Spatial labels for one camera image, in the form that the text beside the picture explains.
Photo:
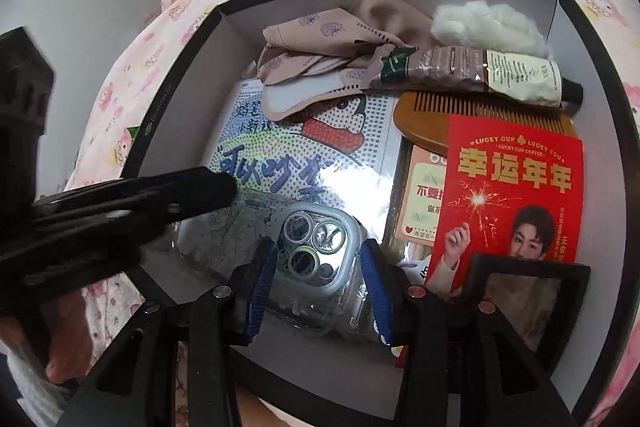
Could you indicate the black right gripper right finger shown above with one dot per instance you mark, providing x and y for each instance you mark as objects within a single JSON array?
[{"x": 466, "y": 365}]

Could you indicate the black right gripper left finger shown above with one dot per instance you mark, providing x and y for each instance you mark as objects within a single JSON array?
[{"x": 255, "y": 291}]

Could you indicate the black square photo frame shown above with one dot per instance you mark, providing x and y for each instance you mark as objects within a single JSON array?
[{"x": 541, "y": 300}]

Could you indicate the clear phone case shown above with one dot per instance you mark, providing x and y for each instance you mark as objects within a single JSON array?
[{"x": 318, "y": 287}]

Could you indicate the mauve hand cream tube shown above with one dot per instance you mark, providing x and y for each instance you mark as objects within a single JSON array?
[{"x": 523, "y": 78}]

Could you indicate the white fluffy plush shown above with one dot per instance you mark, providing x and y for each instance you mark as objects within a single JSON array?
[{"x": 496, "y": 27}]

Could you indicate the person's left hand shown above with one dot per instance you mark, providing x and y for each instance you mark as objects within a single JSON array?
[{"x": 70, "y": 347}]

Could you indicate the green plastic packet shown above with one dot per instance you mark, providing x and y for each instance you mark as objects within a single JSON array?
[{"x": 128, "y": 137}]

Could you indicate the black cardboard storage box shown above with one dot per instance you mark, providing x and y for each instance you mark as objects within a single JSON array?
[{"x": 189, "y": 106}]

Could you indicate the cream sticker card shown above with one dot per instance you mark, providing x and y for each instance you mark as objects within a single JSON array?
[{"x": 423, "y": 194}]

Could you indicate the red lucky coffee card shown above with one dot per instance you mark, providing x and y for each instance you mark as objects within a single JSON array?
[{"x": 510, "y": 191}]

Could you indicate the cartoon bead art pack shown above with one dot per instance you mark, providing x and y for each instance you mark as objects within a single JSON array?
[{"x": 341, "y": 154}]

